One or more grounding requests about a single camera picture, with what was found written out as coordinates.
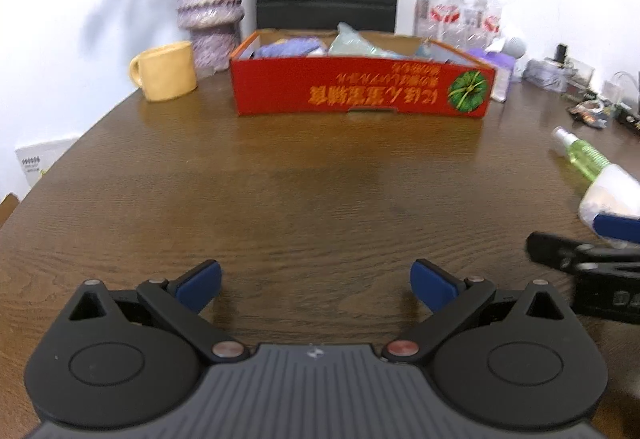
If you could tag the small patterned box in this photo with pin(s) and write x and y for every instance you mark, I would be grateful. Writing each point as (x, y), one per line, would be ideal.
(545, 75)

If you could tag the red cardboard box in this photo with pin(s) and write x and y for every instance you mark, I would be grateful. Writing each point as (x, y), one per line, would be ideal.
(360, 86)

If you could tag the clear water bottle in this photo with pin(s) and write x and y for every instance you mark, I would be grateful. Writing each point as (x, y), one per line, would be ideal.
(431, 11)
(461, 19)
(489, 21)

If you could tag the purple cloth pouch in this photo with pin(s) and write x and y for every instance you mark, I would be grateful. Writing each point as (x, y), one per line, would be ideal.
(290, 49)

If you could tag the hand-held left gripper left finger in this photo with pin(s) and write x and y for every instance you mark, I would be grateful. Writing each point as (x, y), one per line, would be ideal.
(200, 284)

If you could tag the brown cardboard box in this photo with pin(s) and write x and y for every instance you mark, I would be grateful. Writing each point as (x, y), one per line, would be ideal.
(7, 211)

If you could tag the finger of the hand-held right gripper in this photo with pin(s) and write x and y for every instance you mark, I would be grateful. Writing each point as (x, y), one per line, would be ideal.
(550, 250)
(617, 228)

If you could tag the small black gadget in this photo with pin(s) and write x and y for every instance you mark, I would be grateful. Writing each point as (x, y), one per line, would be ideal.
(562, 54)

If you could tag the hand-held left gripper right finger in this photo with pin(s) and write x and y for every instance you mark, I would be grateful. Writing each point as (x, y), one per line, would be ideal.
(432, 283)

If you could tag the purple tissue pack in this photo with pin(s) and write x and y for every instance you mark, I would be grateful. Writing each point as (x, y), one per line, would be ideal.
(500, 74)

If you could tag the square glass jar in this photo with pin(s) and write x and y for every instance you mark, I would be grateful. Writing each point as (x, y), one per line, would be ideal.
(580, 81)

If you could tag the green spray bottle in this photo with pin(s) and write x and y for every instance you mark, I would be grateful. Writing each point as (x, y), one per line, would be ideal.
(612, 189)

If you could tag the white round speaker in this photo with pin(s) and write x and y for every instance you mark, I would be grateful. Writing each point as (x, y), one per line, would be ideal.
(515, 48)

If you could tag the clear plastic bag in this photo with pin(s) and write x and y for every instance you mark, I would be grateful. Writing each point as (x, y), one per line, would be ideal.
(355, 44)

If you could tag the yellow ceramic mug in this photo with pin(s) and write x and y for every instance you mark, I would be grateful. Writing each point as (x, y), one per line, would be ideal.
(167, 71)

